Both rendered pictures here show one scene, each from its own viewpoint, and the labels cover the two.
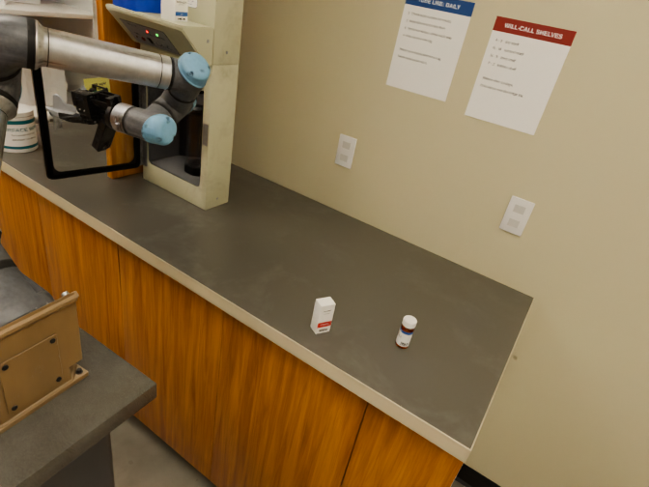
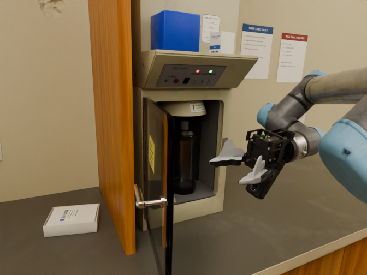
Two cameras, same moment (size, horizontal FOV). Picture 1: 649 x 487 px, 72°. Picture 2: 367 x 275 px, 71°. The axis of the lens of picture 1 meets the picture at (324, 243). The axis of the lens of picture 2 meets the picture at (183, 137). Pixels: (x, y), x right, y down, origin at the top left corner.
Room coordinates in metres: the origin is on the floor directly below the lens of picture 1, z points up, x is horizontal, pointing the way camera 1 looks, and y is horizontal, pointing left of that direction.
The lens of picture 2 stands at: (0.95, 1.23, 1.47)
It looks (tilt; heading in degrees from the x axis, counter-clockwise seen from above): 15 degrees down; 306
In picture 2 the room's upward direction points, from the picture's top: 2 degrees clockwise
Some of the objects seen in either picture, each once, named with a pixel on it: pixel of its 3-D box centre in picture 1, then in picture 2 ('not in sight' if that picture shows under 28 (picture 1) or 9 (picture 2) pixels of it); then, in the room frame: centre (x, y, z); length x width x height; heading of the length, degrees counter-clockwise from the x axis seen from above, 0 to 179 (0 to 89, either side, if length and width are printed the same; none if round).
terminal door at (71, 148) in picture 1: (92, 114); (154, 183); (1.35, 0.80, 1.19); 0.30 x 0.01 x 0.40; 142
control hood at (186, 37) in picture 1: (158, 34); (201, 71); (1.36, 0.59, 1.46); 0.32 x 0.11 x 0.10; 62
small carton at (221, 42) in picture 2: (174, 8); (222, 43); (1.33, 0.53, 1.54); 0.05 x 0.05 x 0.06; 69
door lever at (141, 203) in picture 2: not in sight; (147, 195); (1.31, 0.87, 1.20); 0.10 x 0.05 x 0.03; 142
